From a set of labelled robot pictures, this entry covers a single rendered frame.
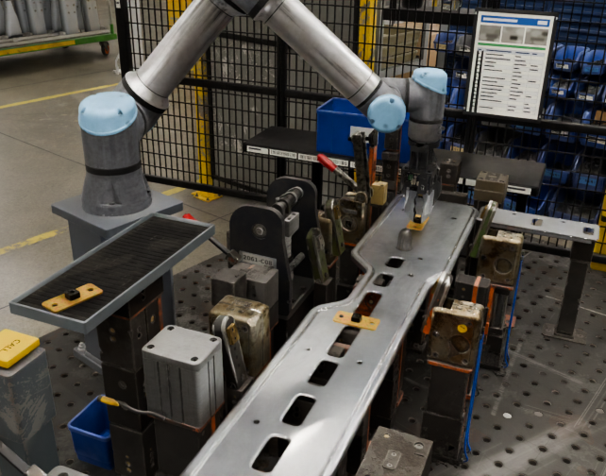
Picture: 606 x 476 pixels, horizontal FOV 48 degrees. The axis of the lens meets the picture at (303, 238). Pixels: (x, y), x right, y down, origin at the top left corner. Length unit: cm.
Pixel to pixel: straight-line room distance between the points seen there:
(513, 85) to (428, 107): 62
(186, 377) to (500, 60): 141
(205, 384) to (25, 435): 25
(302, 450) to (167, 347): 24
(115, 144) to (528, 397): 106
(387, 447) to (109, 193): 82
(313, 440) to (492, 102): 135
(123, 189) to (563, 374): 111
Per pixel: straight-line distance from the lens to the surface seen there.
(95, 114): 145
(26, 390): 100
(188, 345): 103
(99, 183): 149
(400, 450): 98
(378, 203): 176
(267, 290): 126
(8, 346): 100
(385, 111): 137
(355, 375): 115
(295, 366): 116
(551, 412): 165
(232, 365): 111
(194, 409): 104
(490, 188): 187
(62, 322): 103
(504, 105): 212
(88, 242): 153
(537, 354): 183
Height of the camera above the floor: 169
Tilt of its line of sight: 25 degrees down
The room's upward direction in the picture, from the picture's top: 1 degrees clockwise
